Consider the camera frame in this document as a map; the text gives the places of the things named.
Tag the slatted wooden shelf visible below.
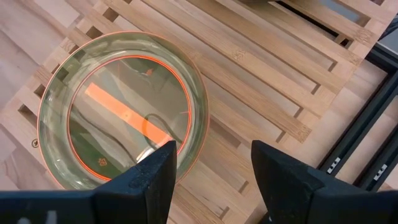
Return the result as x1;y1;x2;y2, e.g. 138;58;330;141
0;0;398;224

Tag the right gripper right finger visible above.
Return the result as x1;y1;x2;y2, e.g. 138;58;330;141
251;139;324;224

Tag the black aluminium rig frame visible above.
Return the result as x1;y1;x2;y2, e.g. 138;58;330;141
317;18;398;191

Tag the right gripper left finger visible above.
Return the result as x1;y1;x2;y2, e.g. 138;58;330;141
93;140;177;224

